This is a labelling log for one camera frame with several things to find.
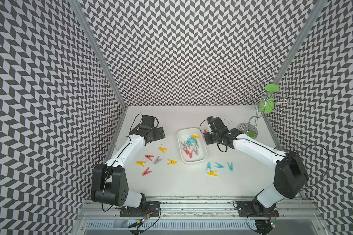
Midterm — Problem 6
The red clothespin group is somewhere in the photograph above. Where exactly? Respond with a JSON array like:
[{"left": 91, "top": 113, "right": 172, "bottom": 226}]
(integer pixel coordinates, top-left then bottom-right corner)
[{"left": 182, "top": 148, "right": 190, "bottom": 155}]

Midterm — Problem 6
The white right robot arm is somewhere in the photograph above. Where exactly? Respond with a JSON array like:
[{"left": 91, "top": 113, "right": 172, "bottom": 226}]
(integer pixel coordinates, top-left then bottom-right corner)
[{"left": 205, "top": 116, "right": 308, "bottom": 216}]

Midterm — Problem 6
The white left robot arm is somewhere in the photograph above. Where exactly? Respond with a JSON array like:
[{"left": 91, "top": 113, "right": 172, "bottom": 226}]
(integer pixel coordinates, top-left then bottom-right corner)
[{"left": 91, "top": 115, "right": 165, "bottom": 208}]

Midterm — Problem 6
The white plastic storage box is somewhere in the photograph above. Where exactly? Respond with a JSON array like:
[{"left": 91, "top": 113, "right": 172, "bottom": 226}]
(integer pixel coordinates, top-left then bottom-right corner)
[{"left": 177, "top": 128, "right": 208, "bottom": 164}]

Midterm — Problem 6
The clear drinking glass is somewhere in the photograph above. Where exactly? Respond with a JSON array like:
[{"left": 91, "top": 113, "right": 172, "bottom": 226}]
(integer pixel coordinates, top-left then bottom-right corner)
[{"left": 114, "top": 138, "right": 127, "bottom": 151}]

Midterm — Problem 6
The chrome green jewelry stand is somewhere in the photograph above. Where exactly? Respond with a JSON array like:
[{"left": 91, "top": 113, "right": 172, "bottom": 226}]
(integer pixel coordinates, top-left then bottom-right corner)
[{"left": 237, "top": 84, "right": 293, "bottom": 139}]

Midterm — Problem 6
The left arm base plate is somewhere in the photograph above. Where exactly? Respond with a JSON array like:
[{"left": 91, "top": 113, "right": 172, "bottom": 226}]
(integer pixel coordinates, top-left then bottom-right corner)
[{"left": 120, "top": 201, "right": 161, "bottom": 218}]

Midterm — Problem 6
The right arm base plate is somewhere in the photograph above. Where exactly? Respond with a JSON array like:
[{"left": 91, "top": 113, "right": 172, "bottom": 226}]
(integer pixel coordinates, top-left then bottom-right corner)
[{"left": 233, "top": 201, "right": 279, "bottom": 219}]

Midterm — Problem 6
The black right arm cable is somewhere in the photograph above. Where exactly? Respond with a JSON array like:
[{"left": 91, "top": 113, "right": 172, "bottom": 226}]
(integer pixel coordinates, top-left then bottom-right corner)
[{"left": 282, "top": 143, "right": 330, "bottom": 189}]

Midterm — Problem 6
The aluminium front rail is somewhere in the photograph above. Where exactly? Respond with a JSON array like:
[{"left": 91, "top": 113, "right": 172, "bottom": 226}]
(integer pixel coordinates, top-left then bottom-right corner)
[{"left": 76, "top": 196, "right": 323, "bottom": 220}]

